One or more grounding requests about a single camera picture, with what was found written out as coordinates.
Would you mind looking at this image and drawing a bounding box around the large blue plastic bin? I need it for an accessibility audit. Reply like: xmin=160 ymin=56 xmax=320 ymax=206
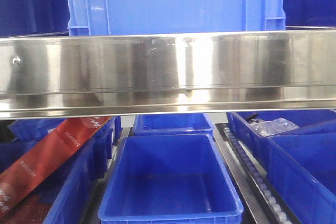
xmin=68 ymin=0 xmax=286 ymax=36

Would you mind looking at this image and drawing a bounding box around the rear lower middle blue bin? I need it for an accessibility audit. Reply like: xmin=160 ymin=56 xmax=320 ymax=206
xmin=132 ymin=113 xmax=214 ymax=136

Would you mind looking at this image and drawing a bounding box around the rear lower right blue bin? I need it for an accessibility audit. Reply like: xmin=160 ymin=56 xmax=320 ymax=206
xmin=227 ymin=109 xmax=336 ymax=169

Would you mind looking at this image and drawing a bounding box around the clear plastic bag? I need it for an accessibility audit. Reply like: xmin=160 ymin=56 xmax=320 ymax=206
xmin=250 ymin=118 xmax=299 ymax=137

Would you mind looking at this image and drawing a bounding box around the white roller track right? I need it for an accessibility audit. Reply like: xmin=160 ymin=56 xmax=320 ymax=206
xmin=223 ymin=127 xmax=292 ymax=223

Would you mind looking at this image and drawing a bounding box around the red cardboard box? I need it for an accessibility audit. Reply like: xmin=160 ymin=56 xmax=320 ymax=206
xmin=1 ymin=116 xmax=112 ymax=218

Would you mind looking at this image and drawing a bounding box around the lower left blue bin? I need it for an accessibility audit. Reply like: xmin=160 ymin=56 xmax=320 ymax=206
xmin=0 ymin=137 xmax=97 ymax=224

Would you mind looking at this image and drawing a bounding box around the dark blue bin upper left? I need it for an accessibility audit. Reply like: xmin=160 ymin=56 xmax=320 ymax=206
xmin=1 ymin=0 xmax=70 ymax=37

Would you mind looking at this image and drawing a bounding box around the stainless steel shelf front rail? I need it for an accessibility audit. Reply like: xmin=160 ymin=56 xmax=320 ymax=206
xmin=1 ymin=27 xmax=335 ymax=120

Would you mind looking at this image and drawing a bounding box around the steel divider rail left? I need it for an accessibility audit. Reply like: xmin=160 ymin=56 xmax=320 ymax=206
xmin=80 ymin=127 xmax=133 ymax=224

